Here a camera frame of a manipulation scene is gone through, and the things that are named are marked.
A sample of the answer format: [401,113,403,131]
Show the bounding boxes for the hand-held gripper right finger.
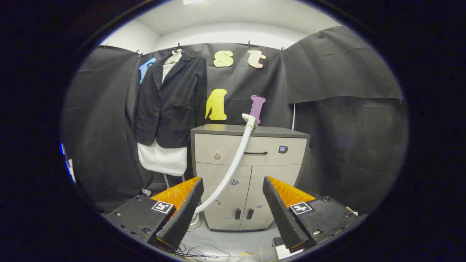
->
[263,176,359,254]

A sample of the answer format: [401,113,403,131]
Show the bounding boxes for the black backdrop cloth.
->
[60,25,408,215]

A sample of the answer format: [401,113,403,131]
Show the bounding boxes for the white garment steamer with hose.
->
[189,113,258,230]

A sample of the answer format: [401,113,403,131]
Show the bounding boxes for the grey storage cabinet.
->
[191,124,311,232]

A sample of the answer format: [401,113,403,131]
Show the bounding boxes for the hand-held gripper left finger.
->
[104,176,204,252]

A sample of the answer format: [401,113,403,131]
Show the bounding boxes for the black suit jacket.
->
[135,55,208,149]

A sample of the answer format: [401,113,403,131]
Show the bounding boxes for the white and blue equipment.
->
[60,143,76,183]

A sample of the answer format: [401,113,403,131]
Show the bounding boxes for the white mannequin torso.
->
[137,48,188,177]

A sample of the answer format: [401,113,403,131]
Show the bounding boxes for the black floor cables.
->
[174,243,232,259]

